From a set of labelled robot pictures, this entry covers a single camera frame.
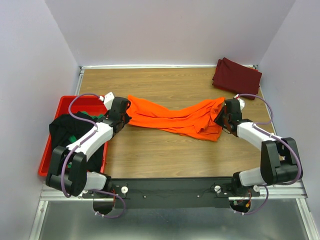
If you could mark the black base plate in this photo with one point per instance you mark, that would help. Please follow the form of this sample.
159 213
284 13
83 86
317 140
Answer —
168 193

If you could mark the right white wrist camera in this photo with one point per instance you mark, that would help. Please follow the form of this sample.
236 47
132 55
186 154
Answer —
241 101

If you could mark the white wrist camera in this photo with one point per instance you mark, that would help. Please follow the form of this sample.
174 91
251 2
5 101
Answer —
241 101
107 100

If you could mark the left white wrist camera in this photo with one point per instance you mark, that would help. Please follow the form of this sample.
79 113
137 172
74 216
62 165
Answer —
107 100

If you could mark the aluminium frame rail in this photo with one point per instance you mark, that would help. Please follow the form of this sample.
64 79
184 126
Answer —
174 209

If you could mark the orange t shirt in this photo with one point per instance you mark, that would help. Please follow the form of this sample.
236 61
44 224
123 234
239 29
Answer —
196 121

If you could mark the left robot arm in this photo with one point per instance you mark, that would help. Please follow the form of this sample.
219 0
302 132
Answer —
68 170

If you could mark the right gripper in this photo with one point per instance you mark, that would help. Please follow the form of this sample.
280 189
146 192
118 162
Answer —
225 116

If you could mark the folded maroon t shirt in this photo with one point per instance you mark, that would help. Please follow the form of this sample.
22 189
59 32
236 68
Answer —
235 78

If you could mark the green t shirt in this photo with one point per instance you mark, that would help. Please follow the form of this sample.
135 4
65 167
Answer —
95 117

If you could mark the black t shirt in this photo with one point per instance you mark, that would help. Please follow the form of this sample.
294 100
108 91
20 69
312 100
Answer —
65 130

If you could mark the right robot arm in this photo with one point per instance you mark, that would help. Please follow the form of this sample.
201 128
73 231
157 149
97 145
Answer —
280 162

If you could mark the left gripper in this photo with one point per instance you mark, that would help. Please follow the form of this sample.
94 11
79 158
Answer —
124 113

